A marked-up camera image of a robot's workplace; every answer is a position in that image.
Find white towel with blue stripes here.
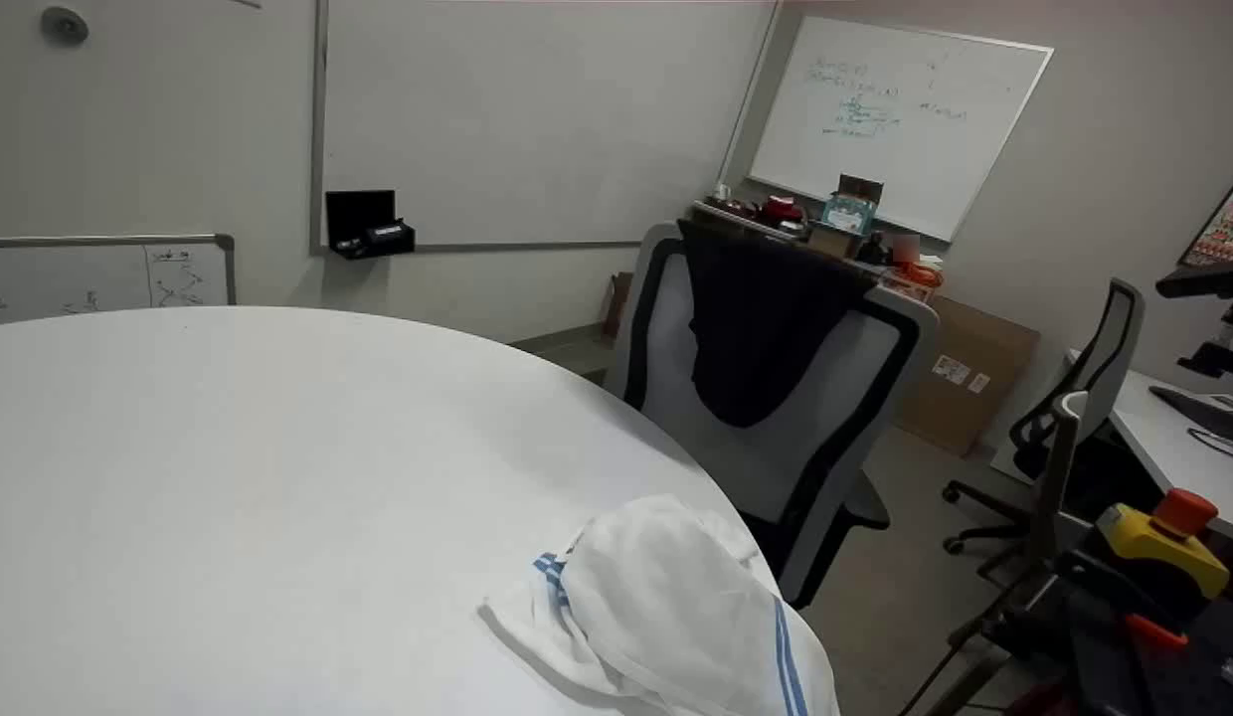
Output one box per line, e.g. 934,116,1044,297
482,496,844,716

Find large leaning whiteboard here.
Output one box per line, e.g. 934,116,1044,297
751,16,1051,244

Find black garment on chair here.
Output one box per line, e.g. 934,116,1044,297
681,220,874,426

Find grey black office chair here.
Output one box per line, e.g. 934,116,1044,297
610,220,939,610

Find black eraser box on ledge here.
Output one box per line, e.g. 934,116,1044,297
327,191,419,259

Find cluttered shelf with items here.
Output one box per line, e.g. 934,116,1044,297
693,183,943,293

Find yellow emergency stop button box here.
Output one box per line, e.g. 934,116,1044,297
1097,490,1229,600

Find small whiteboard on left wall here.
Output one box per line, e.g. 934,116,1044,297
0,234,234,324

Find brown cardboard box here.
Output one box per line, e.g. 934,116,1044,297
901,293,1040,459

